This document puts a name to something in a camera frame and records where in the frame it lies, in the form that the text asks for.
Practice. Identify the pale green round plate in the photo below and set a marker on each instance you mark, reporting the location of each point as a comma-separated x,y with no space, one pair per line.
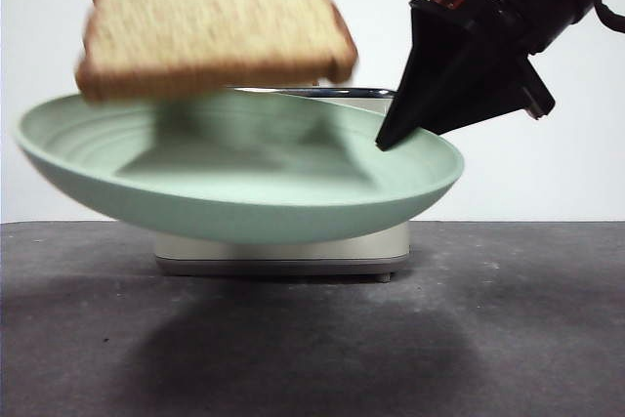
244,221

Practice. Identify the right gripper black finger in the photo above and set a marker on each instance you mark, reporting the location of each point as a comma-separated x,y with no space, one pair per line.
508,90
425,70

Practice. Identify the cream two-slot toaster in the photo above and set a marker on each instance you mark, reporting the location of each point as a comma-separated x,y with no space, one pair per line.
293,261

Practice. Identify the large toast bread slice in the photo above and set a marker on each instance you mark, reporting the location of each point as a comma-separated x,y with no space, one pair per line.
210,21

